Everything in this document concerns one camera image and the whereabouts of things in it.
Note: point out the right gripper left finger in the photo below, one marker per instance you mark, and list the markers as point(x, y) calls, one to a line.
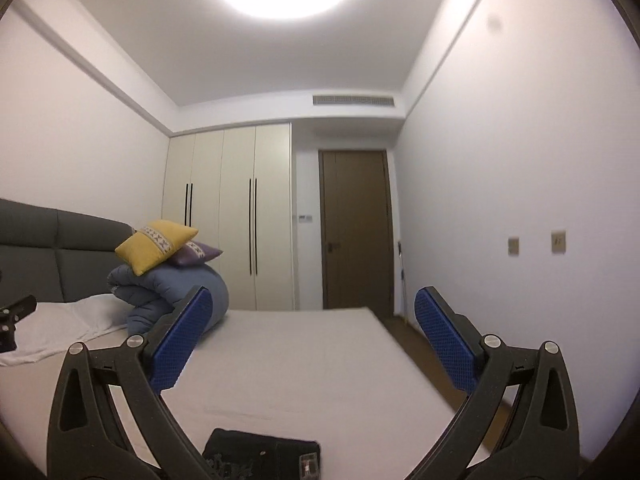
point(108, 420)

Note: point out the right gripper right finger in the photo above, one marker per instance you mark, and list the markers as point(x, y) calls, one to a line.
point(541, 437)

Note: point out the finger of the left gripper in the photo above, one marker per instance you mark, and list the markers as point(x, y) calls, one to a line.
point(10, 316)

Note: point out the black denim pants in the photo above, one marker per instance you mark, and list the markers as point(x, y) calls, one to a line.
point(241, 455)

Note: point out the white pillow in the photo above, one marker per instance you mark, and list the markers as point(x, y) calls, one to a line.
point(54, 326)

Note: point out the dark grey headboard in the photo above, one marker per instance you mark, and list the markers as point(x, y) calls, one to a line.
point(56, 255)

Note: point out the folded blue duvet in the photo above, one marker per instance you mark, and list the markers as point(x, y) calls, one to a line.
point(158, 291)

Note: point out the yellow cushion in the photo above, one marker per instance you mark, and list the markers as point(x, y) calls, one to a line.
point(153, 244)

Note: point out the purple cushion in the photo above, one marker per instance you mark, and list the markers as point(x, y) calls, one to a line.
point(193, 254)

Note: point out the brown wooden door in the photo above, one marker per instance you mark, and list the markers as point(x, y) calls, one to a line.
point(357, 231)

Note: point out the cream wardrobe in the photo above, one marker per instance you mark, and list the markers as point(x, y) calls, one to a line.
point(236, 187)

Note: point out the ceiling air vent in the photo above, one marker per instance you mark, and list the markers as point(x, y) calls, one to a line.
point(322, 99)

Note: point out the upper wall switch plate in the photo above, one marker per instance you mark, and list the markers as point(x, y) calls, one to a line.
point(513, 246)

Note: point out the lower wall socket plate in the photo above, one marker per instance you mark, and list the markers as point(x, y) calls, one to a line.
point(558, 242)

